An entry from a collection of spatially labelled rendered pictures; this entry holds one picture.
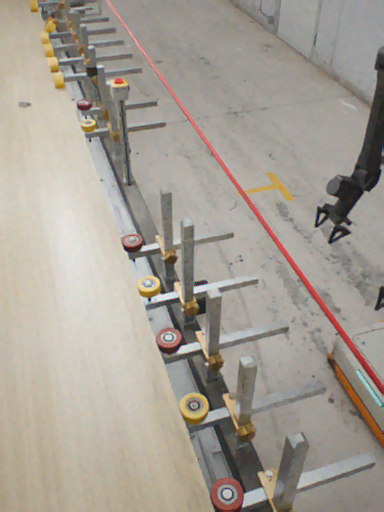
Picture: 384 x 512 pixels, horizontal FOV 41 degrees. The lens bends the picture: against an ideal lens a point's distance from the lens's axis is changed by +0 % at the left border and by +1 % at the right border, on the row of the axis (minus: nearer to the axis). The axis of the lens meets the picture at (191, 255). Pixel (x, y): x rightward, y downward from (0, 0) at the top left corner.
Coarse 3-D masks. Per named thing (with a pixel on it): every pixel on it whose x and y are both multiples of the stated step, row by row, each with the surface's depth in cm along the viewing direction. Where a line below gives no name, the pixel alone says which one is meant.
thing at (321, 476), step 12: (360, 456) 137; (372, 456) 137; (324, 468) 134; (336, 468) 134; (348, 468) 134; (360, 468) 135; (300, 480) 132; (312, 480) 132; (324, 480) 132; (252, 492) 130; (252, 504) 128; (264, 504) 130
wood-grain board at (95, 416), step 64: (0, 0) 429; (0, 64) 325; (0, 128) 262; (64, 128) 262; (0, 192) 219; (64, 192) 219; (0, 256) 188; (64, 256) 188; (0, 320) 164; (64, 320) 164; (128, 320) 164; (0, 384) 146; (64, 384) 146; (128, 384) 146; (0, 448) 132; (64, 448) 132; (128, 448) 132; (192, 448) 132
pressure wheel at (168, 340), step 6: (162, 330) 160; (168, 330) 160; (174, 330) 160; (156, 336) 158; (162, 336) 159; (168, 336) 158; (174, 336) 159; (180, 336) 158; (156, 342) 157; (162, 342) 157; (168, 342) 157; (174, 342) 157; (180, 342) 158; (162, 348) 156; (168, 348) 156; (174, 348) 156; (168, 354) 163
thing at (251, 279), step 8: (232, 280) 189; (240, 280) 189; (248, 280) 190; (256, 280) 191; (200, 288) 186; (208, 288) 186; (224, 288) 188; (232, 288) 189; (160, 296) 183; (168, 296) 183; (176, 296) 183; (200, 296) 187; (144, 304) 182; (152, 304) 181; (160, 304) 183; (168, 304) 184
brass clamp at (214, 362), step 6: (198, 336) 167; (204, 336) 167; (204, 342) 165; (204, 348) 164; (204, 354) 163; (216, 354) 162; (204, 360) 164; (210, 360) 161; (216, 360) 160; (222, 360) 162; (210, 366) 160; (216, 366) 162; (222, 366) 162
